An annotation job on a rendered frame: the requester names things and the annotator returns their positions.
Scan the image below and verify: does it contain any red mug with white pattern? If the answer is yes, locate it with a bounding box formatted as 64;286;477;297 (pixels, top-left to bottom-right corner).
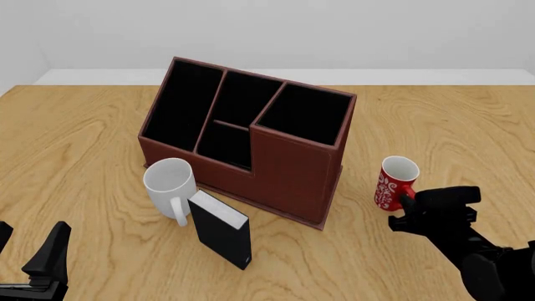
373;156;420;213

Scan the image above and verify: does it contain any black book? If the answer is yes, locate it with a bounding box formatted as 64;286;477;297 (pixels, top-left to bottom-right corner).
187;189;251;271

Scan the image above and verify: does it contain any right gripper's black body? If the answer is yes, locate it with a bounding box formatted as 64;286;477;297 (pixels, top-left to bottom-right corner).
387;205;478;235

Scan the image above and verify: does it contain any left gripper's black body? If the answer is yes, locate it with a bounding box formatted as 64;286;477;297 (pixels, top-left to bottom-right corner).
0;274;70;301

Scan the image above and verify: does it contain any red-brown desk caddy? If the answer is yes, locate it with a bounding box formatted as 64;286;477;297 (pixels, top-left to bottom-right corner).
137;55;358;232

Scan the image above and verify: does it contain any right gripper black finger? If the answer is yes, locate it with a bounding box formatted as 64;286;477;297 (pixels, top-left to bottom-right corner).
398;193;418;219

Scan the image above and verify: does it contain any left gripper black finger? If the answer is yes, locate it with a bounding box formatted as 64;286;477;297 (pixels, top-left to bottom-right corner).
0;221;14;253
21;221;73;285

